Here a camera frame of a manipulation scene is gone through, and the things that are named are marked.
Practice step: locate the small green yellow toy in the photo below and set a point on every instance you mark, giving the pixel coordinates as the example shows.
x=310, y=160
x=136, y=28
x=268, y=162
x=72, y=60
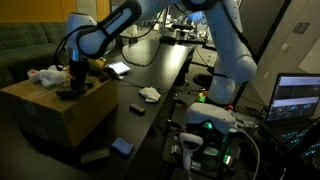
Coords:
x=201, y=97

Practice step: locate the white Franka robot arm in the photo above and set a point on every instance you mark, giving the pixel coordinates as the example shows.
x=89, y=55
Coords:
x=233, y=56

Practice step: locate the white terry towel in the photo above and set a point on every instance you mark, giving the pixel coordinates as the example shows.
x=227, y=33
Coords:
x=150, y=94

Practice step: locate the black bar camera on stand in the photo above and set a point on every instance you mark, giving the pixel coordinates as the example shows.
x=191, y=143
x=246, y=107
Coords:
x=181, y=40

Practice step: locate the crumpled white plastic bag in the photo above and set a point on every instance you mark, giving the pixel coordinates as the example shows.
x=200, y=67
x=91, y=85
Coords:
x=50, y=76

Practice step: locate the large cardboard box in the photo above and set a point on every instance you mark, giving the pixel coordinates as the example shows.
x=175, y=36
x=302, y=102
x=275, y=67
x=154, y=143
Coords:
x=50, y=116

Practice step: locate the white VR headset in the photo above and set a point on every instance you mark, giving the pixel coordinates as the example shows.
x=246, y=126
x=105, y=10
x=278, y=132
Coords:
x=210, y=116

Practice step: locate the white paper roll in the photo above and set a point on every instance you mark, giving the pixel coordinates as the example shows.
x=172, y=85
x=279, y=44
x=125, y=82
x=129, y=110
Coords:
x=133, y=30

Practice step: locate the black rectangular case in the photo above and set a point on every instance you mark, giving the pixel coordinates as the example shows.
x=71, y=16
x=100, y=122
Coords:
x=137, y=109
x=63, y=94

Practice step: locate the small red knob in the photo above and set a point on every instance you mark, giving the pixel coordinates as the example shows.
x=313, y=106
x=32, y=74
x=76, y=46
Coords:
x=230, y=107

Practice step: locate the dark flat rectangular block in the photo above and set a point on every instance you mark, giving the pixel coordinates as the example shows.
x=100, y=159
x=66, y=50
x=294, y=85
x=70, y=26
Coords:
x=95, y=155

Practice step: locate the white VR controller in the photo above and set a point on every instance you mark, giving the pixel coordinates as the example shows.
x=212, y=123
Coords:
x=188, y=146

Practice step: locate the white wall switch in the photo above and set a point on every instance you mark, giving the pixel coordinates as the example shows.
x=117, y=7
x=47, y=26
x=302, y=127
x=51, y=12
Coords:
x=285, y=47

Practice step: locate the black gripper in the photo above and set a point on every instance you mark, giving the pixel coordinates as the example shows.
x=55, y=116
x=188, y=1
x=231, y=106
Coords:
x=79, y=73

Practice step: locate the green plaid sofa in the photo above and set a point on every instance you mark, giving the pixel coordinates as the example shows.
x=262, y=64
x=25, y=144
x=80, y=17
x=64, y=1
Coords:
x=26, y=46

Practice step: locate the blue sponge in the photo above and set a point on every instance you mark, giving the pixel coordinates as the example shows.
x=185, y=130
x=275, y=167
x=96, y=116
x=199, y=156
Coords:
x=122, y=147

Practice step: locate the open laptop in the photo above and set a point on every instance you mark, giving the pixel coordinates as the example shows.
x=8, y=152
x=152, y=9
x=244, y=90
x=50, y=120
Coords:
x=293, y=100

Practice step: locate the grey wall sign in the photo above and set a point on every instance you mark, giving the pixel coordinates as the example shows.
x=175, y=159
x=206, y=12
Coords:
x=301, y=27

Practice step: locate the white-framed tablet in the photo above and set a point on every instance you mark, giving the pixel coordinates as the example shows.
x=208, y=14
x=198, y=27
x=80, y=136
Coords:
x=119, y=67

